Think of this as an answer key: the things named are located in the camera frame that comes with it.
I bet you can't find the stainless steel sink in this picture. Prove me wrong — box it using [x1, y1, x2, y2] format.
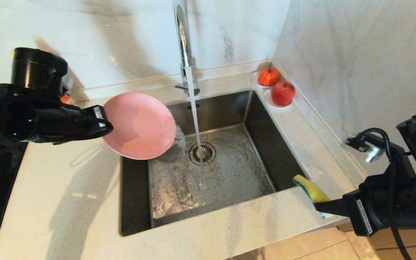
[121, 90, 309, 236]

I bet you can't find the small white dish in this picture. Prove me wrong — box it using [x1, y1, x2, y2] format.
[264, 89, 293, 109]
[251, 71, 280, 90]

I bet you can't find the chrome faucet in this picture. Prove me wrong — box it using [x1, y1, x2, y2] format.
[169, 0, 200, 97]

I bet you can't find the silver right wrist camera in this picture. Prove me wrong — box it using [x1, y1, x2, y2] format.
[341, 133, 385, 163]

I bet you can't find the pink plate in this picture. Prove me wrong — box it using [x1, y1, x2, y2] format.
[102, 92, 177, 160]

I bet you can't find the yellow green sponge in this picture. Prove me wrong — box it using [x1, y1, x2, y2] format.
[292, 174, 333, 218]

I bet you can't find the metal drain strainer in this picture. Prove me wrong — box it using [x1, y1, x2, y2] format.
[189, 142, 216, 166]

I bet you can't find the red toy apple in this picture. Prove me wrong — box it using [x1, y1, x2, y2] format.
[271, 82, 296, 107]

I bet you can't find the orange toy pumpkin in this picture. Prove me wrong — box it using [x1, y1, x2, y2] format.
[258, 64, 280, 88]

